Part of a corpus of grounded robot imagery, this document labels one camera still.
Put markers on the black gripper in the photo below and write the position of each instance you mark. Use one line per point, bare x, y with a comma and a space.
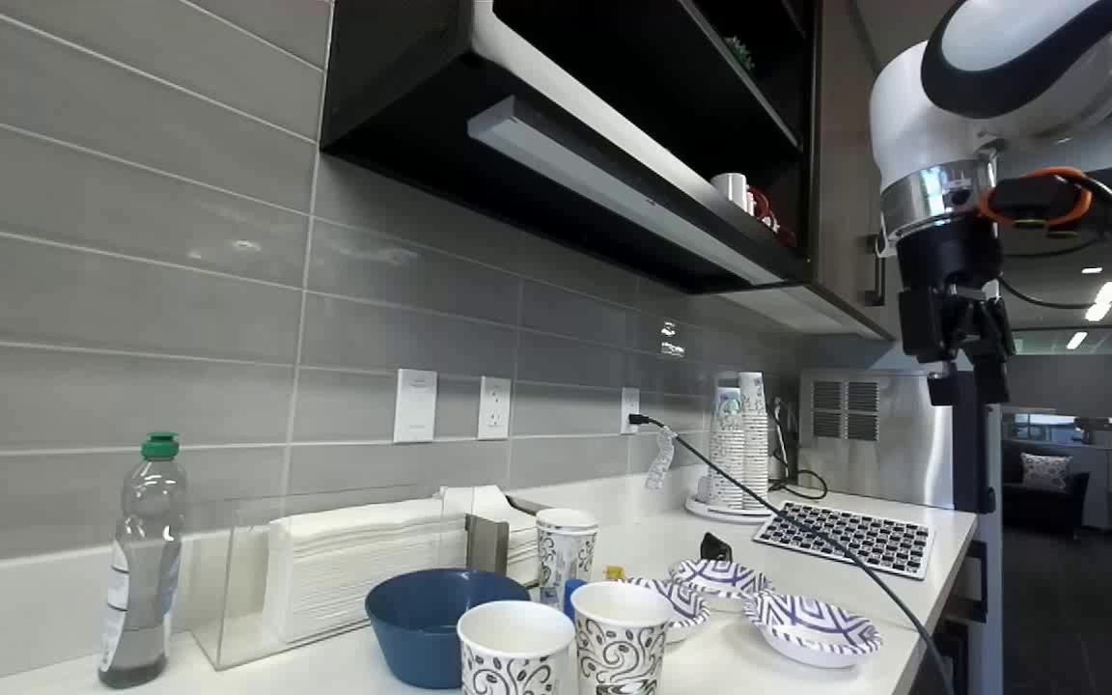
948, 311

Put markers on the blue patterned paper plate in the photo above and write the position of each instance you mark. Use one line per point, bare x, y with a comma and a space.
811, 631

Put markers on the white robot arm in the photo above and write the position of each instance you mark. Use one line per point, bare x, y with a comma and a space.
939, 113

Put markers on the black white patterned mat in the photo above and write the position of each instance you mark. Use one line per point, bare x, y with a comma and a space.
833, 536

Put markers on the black upper cabinet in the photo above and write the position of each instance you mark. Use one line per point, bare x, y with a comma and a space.
669, 137

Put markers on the patterned paper cup back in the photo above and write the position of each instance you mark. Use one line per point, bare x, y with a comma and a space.
566, 550

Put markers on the patterned paper cup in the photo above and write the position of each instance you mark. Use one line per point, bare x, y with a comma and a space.
566, 550
515, 649
620, 640

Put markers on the patterned paper cup front right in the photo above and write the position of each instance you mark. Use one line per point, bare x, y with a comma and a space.
620, 640

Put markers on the patterned paper cup front left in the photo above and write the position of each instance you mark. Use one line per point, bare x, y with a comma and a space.
515, 649

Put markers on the blue bowl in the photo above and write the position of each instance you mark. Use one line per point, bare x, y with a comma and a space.
414, 621

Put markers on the clear bottle green cap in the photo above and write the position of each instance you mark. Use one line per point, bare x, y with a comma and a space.
146, 568

